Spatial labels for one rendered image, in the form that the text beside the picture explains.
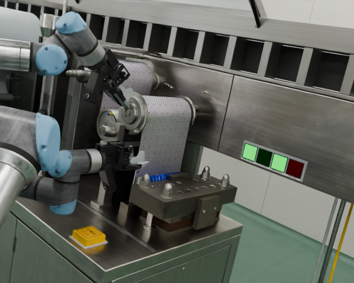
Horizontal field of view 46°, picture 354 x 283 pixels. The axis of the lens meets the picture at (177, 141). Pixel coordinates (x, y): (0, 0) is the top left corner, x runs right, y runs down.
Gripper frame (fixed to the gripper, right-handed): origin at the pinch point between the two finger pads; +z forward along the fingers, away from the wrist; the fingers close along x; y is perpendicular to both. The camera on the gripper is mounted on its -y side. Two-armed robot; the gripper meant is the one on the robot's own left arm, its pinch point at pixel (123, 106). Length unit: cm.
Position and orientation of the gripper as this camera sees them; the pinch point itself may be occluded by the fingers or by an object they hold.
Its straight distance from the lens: 141.8
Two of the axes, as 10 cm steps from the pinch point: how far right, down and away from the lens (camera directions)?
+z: 3.9, 5.9, 7.1
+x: -7.2, -2.8, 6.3
